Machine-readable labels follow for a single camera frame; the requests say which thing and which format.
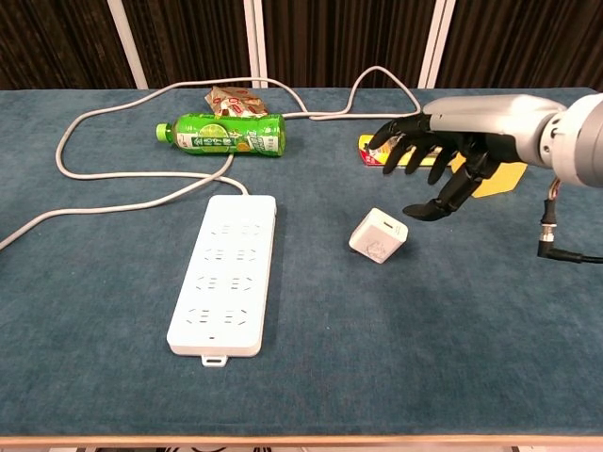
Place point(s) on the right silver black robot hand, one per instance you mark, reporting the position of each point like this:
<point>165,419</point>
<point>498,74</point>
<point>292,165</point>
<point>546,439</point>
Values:
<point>490,120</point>

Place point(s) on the white plug adapter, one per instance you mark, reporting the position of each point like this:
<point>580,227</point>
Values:
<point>377,237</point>

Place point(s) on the white power strip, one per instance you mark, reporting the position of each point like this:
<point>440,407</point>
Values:
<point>221,282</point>

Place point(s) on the yellow cube block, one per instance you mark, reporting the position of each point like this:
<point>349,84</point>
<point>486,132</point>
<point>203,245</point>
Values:
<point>506,181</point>

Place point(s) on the yellow razor blister pack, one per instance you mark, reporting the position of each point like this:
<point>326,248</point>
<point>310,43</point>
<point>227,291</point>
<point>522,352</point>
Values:
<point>372,160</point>

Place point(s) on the teal table mat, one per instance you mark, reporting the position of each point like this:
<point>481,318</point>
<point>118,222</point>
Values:
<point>377,329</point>

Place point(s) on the crumpled snack wrapper packet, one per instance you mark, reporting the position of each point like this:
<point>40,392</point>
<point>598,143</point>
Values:
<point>231,103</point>

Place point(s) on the green drink bottle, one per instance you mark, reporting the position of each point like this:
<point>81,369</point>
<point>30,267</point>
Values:
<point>226,136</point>

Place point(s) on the white partition frame post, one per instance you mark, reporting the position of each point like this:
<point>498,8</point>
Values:
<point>255,42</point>
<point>437,42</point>
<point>127,42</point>

